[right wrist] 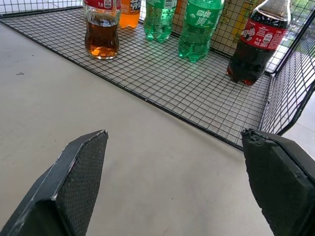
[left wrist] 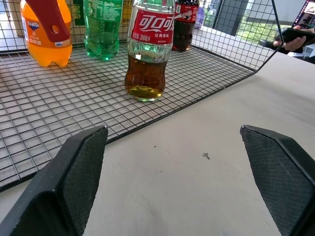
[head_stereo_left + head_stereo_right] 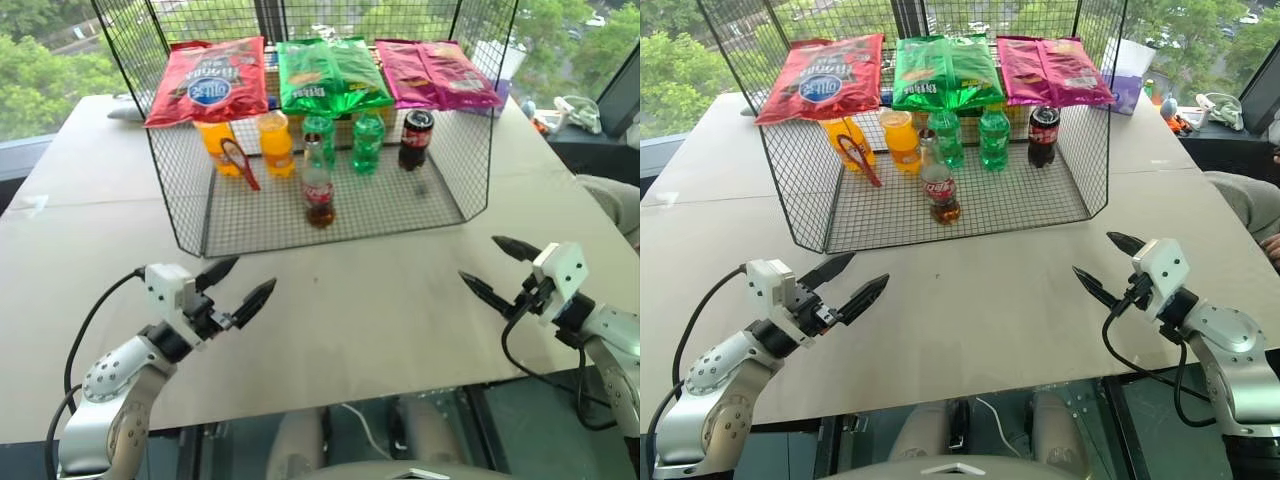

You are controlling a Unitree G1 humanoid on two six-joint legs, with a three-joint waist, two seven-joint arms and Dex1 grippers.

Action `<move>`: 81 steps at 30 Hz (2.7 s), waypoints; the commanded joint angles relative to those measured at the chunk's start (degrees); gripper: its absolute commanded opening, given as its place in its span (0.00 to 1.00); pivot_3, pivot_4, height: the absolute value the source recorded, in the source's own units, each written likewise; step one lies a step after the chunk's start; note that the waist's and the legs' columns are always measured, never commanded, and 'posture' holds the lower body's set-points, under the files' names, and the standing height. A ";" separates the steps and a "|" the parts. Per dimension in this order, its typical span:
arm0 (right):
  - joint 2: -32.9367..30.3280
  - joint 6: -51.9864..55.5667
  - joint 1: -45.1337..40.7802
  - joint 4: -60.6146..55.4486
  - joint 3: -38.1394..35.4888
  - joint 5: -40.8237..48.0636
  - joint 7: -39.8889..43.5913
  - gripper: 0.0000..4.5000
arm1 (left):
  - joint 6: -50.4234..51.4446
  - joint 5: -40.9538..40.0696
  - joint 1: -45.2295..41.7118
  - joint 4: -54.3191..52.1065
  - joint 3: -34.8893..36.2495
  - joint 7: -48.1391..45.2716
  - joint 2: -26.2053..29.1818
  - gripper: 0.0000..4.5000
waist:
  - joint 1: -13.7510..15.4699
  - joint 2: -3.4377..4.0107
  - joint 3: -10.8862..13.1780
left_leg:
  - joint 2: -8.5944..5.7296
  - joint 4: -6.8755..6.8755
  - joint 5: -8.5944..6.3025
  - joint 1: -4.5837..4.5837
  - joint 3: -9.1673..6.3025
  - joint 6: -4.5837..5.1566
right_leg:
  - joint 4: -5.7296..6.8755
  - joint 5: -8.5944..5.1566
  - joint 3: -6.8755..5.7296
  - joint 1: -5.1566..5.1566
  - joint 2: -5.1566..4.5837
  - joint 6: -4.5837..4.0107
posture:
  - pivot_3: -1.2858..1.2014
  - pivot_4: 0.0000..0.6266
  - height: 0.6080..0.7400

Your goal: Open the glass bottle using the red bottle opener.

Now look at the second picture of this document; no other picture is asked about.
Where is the green Sprite plastic bottle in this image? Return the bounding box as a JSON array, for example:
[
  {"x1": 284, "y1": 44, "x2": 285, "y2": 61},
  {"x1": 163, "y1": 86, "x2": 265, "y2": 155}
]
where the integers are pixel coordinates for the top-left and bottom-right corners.
[{"x1": 83, "y1": 0, "x2": 124, "y2": 61}]

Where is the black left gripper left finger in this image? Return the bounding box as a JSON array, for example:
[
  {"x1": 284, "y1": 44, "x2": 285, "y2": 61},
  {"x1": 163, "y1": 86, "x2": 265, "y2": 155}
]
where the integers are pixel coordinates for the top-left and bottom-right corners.
[{"x1": 0, "y1": 125, "x2": 109, "y2": 236}]

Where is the dark Coca-Cola plastic bottle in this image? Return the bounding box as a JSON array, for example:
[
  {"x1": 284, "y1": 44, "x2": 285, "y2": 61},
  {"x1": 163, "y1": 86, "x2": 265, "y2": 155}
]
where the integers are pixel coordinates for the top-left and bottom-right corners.
[{"x1": 171, "y1": 0, "x2": 200, "y2": 53}]

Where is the dark red plastic utensil handle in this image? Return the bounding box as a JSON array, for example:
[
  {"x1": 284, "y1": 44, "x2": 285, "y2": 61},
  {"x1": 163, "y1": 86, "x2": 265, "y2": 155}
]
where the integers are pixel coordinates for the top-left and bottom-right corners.
[{"x1": 25, "y1": 0, "x2": 70, "y2": 44}]

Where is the black smartphone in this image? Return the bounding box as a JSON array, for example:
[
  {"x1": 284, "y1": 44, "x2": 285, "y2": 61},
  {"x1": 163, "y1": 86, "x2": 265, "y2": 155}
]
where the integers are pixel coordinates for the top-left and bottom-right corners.
[{"x1": 274, "y1": 27, "x2": 315, "y2": 47}]

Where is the bystander hand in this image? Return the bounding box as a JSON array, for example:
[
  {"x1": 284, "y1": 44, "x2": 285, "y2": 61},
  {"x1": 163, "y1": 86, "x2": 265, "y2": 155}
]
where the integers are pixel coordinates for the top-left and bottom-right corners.
[{"x1": 273, "y1": 25, "x2": 315, "y2": 52}]

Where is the glass Coca-Cola bottle red label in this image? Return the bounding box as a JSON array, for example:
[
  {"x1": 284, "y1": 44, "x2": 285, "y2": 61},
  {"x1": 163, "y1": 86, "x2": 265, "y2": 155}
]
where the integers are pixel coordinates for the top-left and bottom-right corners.
[{"x1": 124, "y1": 0, "x2": 176, "y2": 102}]

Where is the laptop screen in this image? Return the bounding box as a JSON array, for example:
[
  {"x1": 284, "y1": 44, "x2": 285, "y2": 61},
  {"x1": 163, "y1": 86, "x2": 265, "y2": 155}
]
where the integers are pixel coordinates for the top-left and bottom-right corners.
[{"x1": 291, "y1": 0, "x2": 315, "y2": 29}]

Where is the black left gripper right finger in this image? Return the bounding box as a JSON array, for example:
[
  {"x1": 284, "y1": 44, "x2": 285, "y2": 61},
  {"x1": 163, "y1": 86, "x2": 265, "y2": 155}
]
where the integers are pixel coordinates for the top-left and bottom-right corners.
[{"x1": 240, "y1": 124, "x2": 315, "y2": 236}]

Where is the orange Fanta plastic bottle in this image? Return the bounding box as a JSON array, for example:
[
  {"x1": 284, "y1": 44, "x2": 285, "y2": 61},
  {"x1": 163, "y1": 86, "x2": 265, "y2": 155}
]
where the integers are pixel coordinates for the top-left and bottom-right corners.
[{"x1": 20, "y1": 0, "x2": 73, "y2": 67}]

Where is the black wire mesh rack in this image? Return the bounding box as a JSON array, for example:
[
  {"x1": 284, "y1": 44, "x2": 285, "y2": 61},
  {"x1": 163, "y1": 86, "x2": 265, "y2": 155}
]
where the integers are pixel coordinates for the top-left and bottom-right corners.
[{"x1": 0, "y1": 0, "x2": 283, "y2": 193}]

